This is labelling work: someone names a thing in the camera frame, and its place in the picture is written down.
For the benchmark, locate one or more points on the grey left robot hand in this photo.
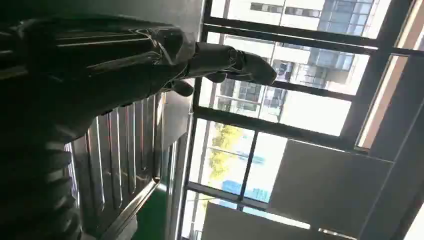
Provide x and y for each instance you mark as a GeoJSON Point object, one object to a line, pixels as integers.
{"type": "Point", "coordinates": [99, 66]}

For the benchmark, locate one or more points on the ribbed grey left robot arm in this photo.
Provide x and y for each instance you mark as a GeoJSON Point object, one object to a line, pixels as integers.
{"type": "Point", "coordinates": [30, 192]}

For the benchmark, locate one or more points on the ribbed steel tray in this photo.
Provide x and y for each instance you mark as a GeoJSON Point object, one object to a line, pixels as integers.
{"type": "Point", "coordinates": [112, 165]}

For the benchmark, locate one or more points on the black window frame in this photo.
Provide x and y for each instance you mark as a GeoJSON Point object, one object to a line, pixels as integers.
{"type": "Point", "coordinates": [281, 127]}

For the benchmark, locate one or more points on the large grey wall panel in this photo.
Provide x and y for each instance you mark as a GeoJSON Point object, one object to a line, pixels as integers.
{"type": "Point", "coordinates": [331, 185]}

